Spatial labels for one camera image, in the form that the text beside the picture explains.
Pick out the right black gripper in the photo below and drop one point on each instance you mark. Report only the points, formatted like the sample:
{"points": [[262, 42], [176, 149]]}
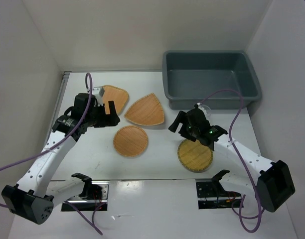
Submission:
{"points": [[181, 117]]}

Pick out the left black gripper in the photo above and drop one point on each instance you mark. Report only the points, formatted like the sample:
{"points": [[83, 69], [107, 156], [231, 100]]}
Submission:
{"points": [[107, 120]]}

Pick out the rounded square woven dish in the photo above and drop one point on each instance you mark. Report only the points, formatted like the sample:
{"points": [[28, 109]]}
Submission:
{"points": [[117, 95]]}

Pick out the triangular woven dish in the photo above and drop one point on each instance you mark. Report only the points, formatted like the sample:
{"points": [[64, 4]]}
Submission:
{"points": [[147, 111]]}

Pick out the round orange woven dish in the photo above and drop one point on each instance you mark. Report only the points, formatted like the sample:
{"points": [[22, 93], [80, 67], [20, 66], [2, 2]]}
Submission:
{"points": [[130, 141]]}

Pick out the round yellow bamboo dish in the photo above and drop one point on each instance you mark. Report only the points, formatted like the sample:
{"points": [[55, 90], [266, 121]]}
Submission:
{"points": [[194, 156]]}

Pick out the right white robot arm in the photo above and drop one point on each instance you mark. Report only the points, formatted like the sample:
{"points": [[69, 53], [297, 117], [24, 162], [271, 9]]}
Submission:
{"points": [[271, 182]]}

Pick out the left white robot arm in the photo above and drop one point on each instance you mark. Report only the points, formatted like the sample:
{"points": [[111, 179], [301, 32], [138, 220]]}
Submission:
{"points": [[31, 197]]}

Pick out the grey plastic bin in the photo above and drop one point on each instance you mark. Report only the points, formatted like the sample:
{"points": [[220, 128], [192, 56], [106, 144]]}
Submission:
{"points": [[210, 76]]}

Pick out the clear plastic cup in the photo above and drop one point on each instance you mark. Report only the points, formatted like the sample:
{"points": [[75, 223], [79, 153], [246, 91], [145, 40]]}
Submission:
{"points": [[207, 111]]}

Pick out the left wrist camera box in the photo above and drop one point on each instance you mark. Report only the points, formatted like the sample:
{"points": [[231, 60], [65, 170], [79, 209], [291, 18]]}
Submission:
{"points": [[98, 92]]}

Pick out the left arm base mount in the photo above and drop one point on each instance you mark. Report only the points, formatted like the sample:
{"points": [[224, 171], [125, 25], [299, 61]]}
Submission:
{"points": [[92, 201]]}

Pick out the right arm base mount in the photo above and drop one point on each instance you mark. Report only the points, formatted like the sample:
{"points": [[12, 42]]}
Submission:
{"points": [[208, 198]]}

